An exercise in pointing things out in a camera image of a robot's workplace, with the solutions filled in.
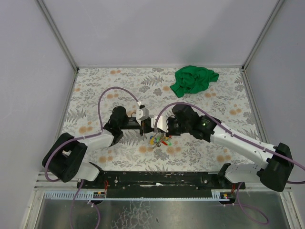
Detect green crumpled cloth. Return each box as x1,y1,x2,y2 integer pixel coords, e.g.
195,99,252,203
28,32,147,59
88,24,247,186
170,65,219,98

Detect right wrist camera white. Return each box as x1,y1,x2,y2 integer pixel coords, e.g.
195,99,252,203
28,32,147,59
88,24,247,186
151,115,168,133

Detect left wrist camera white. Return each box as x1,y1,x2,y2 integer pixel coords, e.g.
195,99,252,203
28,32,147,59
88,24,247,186
136,105,149,121

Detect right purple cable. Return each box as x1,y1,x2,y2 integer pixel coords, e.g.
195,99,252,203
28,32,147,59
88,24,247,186
154,102,305,225

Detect metal key organizer ring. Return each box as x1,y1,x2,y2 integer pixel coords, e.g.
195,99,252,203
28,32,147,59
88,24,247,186
149,133,172,148

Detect grey cable duct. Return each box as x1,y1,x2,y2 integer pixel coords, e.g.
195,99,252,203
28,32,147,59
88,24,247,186
44,191,106,200

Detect purple cable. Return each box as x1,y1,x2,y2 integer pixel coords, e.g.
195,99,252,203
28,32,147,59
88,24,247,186
45,87,143,229
154,102,305,225

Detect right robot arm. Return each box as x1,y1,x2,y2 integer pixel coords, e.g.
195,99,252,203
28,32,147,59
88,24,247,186
168,104,294,192

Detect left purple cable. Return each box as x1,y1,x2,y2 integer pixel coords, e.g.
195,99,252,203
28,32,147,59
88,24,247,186
45,87,143,229

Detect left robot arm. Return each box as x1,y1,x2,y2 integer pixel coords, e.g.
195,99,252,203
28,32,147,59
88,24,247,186
42,105,154,183

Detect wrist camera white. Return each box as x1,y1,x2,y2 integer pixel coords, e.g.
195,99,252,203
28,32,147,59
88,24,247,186
136,105,149,121
151,115,168,133

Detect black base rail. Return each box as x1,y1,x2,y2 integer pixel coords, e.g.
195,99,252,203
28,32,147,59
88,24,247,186
82,171,239,199

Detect yellow key tag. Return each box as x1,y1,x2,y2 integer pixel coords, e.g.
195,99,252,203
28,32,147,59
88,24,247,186
150,137,155,145

